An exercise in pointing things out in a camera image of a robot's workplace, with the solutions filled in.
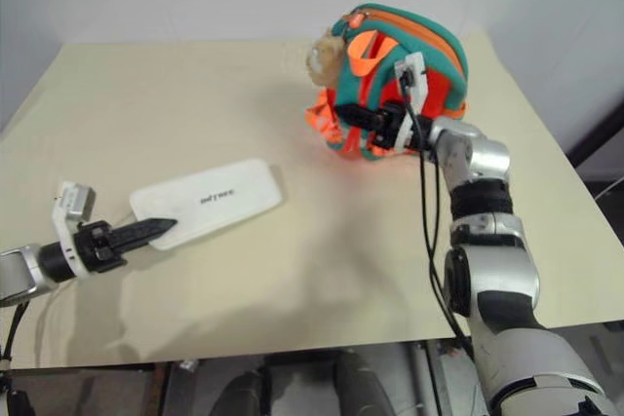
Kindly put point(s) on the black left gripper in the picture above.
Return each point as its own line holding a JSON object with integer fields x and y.
{"x": 97, "y": 245}

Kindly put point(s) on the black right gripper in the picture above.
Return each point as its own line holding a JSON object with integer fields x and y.
{"x": 385, "y": 126}

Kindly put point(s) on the orange and teal backpack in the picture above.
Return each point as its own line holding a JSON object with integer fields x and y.
{"x": 429, "y": 50}

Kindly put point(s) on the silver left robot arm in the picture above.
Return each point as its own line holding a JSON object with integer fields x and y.
{"x": 22, "y": 270}

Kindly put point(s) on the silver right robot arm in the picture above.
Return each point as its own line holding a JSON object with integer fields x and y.
{"x": 492, "y": 250}

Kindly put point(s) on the beige plush backpack charm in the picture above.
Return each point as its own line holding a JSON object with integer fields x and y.
{"x": 326, "y": 60}

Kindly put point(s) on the small dark rounded shape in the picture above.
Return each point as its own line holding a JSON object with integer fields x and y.
{"x": 241, "y": 394}

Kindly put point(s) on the dark furniture piece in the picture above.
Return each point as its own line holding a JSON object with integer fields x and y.
{"x": 602, "y": 138}

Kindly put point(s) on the large dark rounded shape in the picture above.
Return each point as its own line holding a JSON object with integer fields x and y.
{"x": 361, "y": 384}

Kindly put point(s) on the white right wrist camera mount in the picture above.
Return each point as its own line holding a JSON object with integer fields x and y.
{"x": 415, "y": 77}

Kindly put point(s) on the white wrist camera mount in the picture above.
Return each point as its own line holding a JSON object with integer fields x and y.
{"x": 415, "y": 77}
{"x": 73, "y": 201}

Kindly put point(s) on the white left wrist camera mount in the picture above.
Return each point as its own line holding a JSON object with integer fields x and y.
{"x": 73, "y": 201}

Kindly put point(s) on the grey metal table frame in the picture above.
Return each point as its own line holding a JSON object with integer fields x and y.
{"x": 424, "y": 377}

